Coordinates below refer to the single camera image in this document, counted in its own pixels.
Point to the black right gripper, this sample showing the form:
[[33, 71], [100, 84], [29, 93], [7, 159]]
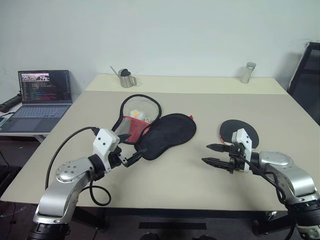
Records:
[[236, 157]]

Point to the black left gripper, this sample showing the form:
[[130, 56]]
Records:
[[116, 158]]

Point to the black table tennis paddle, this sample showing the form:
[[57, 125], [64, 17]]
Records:
[[230, 128]]

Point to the black red paddle case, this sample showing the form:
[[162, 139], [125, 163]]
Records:
[[170, 132]]

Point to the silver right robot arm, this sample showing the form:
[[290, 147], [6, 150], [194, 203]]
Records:
[[292, 180]]

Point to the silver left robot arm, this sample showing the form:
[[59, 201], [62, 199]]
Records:
[[65, 190]]

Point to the small white object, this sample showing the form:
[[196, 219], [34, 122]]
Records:
[[147, 120]]

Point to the white yellow small ball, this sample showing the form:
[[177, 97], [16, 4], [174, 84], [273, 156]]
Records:
[[137, 113]]

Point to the steel watering can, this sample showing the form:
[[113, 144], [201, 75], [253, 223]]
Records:
[[127, 80]]

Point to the black heart-shaped lid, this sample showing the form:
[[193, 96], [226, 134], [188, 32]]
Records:
[[124, 72]]

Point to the dark rounded shape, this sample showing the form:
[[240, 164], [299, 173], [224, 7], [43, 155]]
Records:
[[208, 237], [148, 236]]

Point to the glass shaker with metal cap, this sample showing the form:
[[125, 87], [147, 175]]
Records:
[[246, 73]]

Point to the grey open laptop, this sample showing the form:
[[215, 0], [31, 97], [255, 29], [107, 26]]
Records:
[[42, 100]]

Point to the black mesh office chair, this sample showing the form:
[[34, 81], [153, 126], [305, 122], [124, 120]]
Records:
[[305, 82]]

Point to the black power strip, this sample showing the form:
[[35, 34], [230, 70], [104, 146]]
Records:
[[10, 102]]

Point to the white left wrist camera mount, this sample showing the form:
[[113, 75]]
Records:
[[103, 142]]

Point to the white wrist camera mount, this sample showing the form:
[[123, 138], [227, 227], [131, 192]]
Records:
[[103, 142], [243, 140]]

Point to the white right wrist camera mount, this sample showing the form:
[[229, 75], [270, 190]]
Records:
[[243, 140]]

